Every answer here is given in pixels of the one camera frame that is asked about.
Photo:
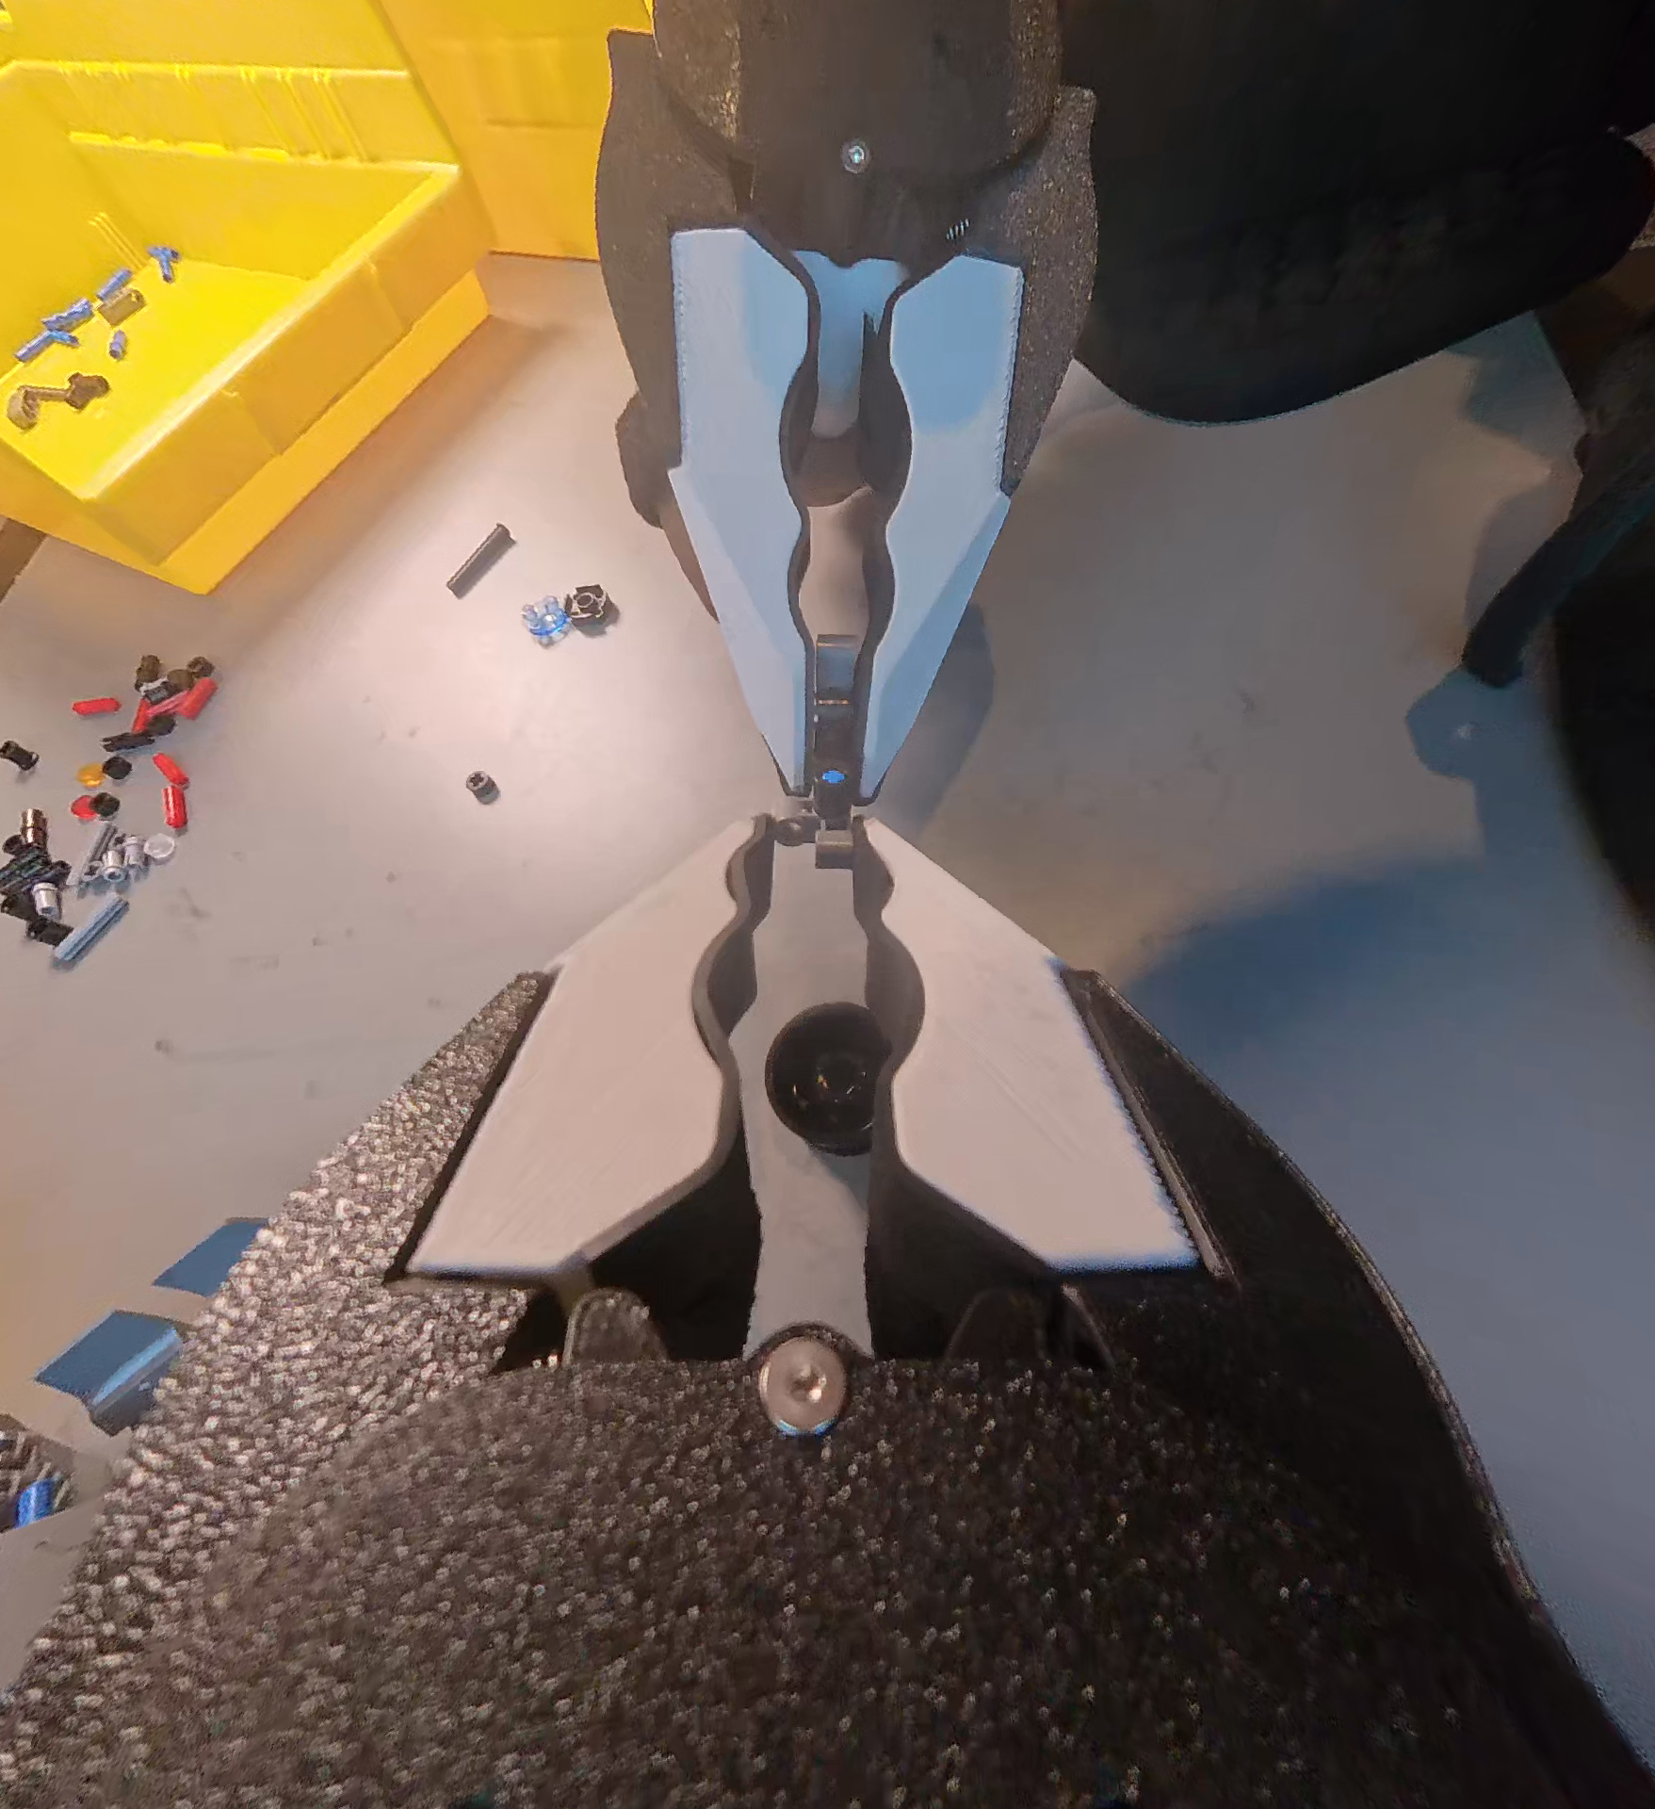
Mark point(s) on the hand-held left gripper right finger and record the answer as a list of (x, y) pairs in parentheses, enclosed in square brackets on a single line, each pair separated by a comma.
[(1025, 1116)]

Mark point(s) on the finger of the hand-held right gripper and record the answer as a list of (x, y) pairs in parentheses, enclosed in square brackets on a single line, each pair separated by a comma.
[(736, 425), (955, 425)]

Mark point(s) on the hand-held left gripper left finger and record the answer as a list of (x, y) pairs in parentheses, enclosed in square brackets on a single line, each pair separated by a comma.
[(588, 1116)]

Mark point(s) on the black round toy plate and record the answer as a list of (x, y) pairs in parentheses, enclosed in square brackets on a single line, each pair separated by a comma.
[(590, 609)]

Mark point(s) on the small black blue-pin assembly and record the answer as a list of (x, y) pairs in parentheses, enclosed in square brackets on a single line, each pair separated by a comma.
[(831, 664)]

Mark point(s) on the black connector with blue pin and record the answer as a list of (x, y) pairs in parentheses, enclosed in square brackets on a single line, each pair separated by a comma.
[(831, 771)]

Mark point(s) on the grey toy cab assembly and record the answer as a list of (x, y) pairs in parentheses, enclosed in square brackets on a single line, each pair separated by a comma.
[(120, 1358)]

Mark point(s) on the pile of small toy pieces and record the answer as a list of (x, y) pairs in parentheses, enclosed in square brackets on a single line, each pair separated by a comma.
[(157, 700)]

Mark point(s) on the grey desk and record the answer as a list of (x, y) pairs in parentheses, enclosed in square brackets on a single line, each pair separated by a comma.
[(347, 1018)]

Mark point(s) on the black axle pin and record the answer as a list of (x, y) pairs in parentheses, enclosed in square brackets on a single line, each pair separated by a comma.
[(478, 560)]

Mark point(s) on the wide yellow bin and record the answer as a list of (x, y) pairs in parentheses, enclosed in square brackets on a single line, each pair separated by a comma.
[(318, 425), (531, 128)]

